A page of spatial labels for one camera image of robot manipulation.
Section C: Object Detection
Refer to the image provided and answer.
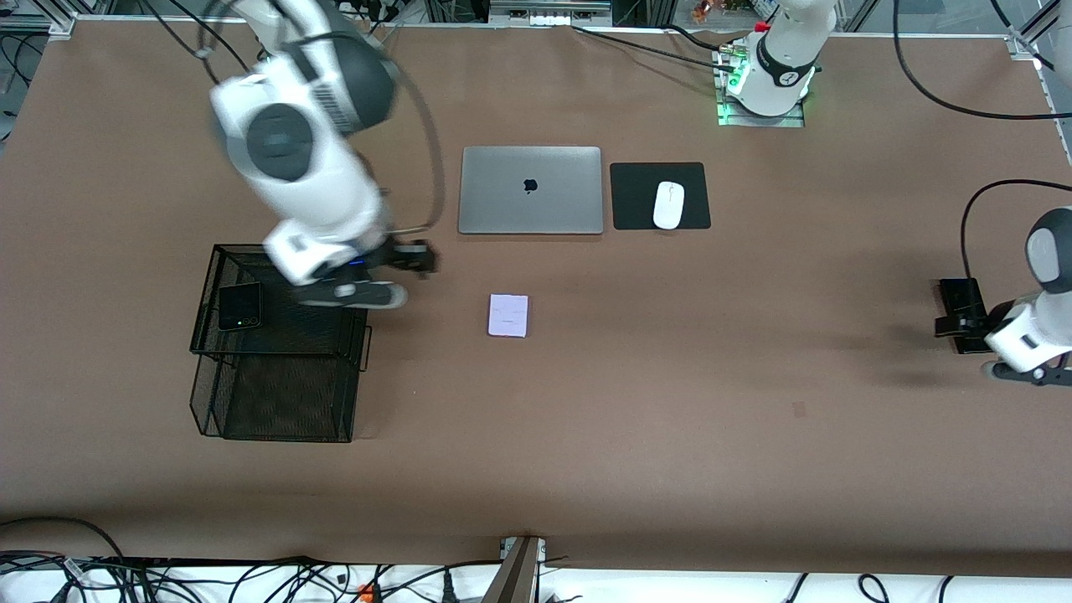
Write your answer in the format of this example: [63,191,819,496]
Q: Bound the tall black smartphone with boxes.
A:
[938,278,994,355]

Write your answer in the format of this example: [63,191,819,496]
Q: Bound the small black flip phone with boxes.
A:
[218,281,264,332]

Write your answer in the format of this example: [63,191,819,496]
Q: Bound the lavender flip phone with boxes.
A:
[487,293,530,339]

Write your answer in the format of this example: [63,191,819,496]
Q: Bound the silver closed laptop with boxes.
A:
[457,146,605,236]

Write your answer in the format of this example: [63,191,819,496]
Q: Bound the black mouse pad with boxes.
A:
[609,162,713,231]

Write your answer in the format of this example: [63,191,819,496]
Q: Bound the white computer mouse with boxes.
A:
[652,181,686,230]

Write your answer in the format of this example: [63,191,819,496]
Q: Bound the black wire mesh tray rack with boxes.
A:
[189,244,374,444]

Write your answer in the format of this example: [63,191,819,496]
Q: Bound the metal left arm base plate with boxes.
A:
[717,46,807,128]

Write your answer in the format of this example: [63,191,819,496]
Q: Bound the metal frame box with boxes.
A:
[488,0,614,28]

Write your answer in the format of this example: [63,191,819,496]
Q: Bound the black table cable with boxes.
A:
[572,25,742,73]
[662,23,731,51]

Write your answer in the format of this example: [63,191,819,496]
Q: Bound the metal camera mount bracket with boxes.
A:
[482,536,548,603]

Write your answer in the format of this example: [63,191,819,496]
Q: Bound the thick black floor cable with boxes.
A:
[0,517,126,564]

